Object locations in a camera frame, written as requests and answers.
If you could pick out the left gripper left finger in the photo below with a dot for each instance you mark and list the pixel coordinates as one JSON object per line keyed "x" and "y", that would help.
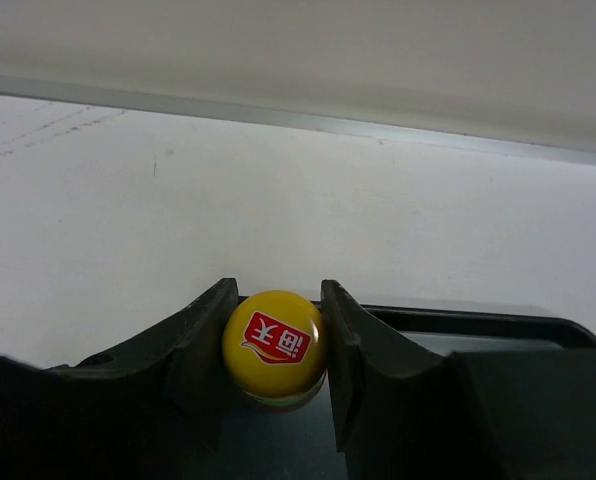
{"x": 150, "y": 407}

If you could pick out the black plastic tray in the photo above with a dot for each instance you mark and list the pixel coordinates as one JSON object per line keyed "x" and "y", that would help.
{"x": 478, "y": 325}

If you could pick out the red chili sauce bottle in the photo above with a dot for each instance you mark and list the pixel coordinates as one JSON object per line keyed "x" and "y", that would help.
{"x": 274, "y": 346}

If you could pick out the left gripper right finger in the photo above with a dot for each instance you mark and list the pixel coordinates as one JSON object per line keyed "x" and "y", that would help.
{"x": 453, "y": 410}

